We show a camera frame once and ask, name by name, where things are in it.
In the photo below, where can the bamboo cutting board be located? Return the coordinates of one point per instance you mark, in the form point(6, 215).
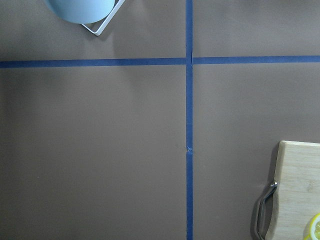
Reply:
point(295, 192)

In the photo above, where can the upper lemon slice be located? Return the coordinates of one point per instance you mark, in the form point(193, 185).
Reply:
point(312, 230)

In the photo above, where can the white wire cup rack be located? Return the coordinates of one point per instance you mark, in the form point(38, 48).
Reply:
point(97, 28)

